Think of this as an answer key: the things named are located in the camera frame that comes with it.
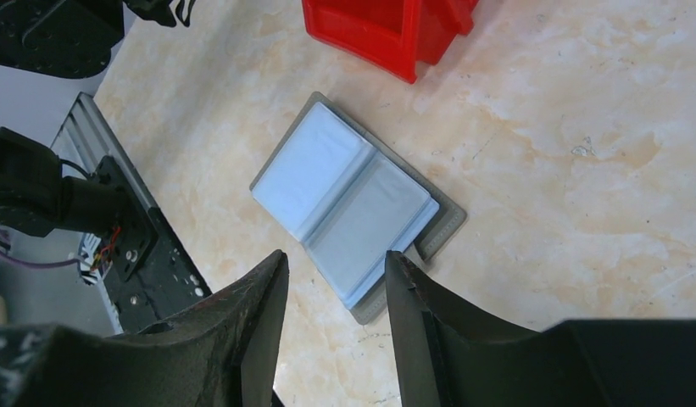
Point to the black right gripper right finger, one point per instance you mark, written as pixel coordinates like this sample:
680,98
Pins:
450,352

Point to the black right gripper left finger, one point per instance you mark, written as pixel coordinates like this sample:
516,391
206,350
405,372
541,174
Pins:
222,351

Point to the grey card holder wallet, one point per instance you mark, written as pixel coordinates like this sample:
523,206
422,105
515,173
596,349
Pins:
348,199

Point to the red plastic bin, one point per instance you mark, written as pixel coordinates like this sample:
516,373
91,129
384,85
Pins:
394,35

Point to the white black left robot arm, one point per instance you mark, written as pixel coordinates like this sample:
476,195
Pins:
50,53

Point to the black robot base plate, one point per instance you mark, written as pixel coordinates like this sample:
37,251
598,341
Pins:
140,266

